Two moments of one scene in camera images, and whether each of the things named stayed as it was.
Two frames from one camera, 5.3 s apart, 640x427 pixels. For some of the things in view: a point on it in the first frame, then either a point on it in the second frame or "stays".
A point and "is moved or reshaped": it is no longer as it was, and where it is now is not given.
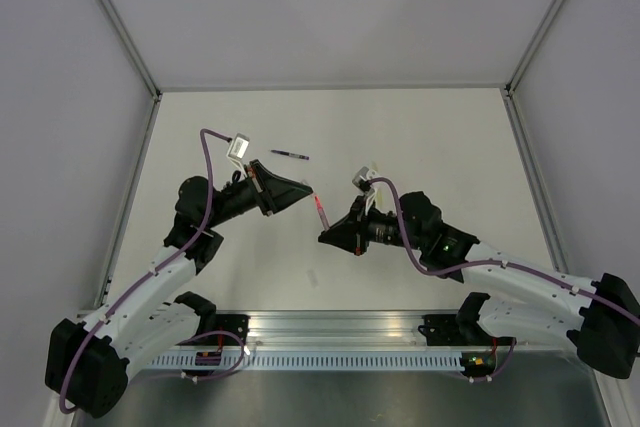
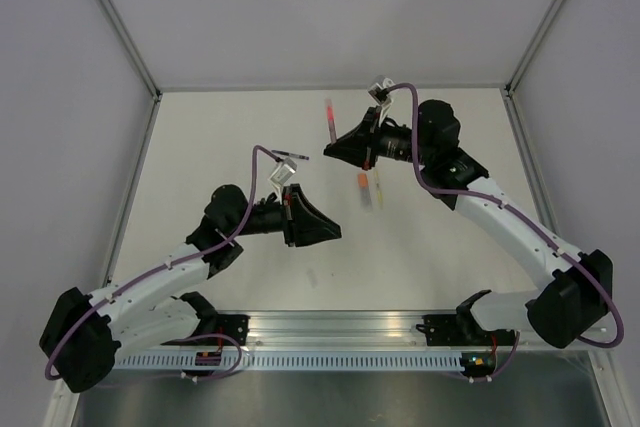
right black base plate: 442,330 stays
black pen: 291,154 stays
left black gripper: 272,192 → 302,223
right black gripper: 350,234 → 360,147
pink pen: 324,218 is moved or reshaped
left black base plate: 231,323 stays
